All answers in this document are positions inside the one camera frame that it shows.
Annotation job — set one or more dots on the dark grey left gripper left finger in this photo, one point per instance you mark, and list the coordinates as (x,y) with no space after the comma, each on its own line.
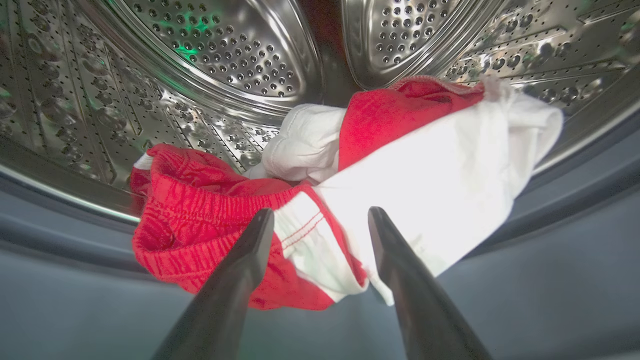
(225,300)

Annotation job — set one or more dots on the steel washing machine drum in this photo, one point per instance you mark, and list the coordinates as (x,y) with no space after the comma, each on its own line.
(225,50)

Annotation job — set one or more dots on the red and white garment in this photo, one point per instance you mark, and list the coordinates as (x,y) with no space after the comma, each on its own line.
(425,175)

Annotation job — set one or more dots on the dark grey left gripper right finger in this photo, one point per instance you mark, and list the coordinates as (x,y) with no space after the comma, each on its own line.
(420,300)

